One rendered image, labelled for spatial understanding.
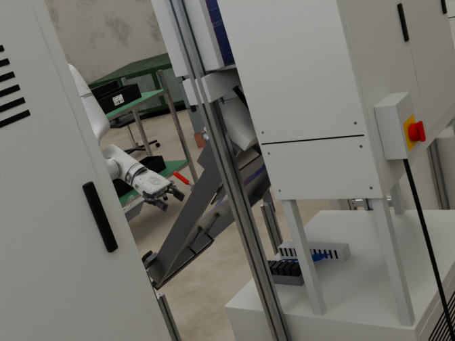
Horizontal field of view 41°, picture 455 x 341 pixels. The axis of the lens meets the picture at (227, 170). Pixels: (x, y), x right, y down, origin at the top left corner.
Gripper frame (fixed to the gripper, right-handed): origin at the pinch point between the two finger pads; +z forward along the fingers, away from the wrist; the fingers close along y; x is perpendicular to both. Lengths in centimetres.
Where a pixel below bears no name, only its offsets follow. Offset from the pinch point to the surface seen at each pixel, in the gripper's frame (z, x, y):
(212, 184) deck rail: 16.5, -25.3, -12.2
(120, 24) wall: -552, 328, 672
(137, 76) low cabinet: -386, 302, 521
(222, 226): 7.7, 24.3, 33.1
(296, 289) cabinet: 51, 2, 3
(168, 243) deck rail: 8.2, 7.6, -9.3
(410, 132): 58, -69, -8
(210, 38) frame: 4, -68, -17
